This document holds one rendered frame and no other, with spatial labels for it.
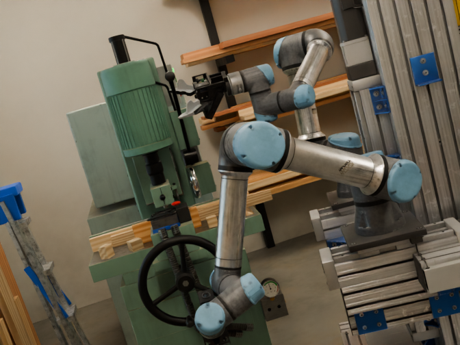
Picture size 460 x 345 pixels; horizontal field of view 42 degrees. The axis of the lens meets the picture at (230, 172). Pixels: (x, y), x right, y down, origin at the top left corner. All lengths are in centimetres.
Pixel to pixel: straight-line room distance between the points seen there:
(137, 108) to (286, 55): 64
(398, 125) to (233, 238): 66
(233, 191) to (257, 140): 21
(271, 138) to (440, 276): 62
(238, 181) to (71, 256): 313
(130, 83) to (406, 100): 89
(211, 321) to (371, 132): 85
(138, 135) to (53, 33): 256
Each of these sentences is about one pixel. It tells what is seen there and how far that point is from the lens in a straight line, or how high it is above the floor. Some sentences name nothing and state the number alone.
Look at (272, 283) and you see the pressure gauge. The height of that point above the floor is 67.
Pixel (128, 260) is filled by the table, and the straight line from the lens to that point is 203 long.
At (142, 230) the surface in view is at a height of 95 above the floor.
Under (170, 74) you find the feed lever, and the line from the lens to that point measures 201.
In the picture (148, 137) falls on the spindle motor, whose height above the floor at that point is 125.
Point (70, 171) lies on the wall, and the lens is 451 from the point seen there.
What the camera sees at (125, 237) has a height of 92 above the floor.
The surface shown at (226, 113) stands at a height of 112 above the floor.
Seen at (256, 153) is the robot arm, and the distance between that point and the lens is 145.
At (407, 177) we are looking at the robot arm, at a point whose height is 99.
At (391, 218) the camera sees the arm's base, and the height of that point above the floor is 86.
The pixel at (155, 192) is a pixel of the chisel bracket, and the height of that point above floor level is 106.
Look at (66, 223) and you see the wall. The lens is 457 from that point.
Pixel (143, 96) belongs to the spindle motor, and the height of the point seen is 139.
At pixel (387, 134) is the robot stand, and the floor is 106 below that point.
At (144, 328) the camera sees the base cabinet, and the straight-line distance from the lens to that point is 210.
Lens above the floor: 138
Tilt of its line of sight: 9 degrees down
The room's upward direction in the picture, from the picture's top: 16 degrees counter-clockwise
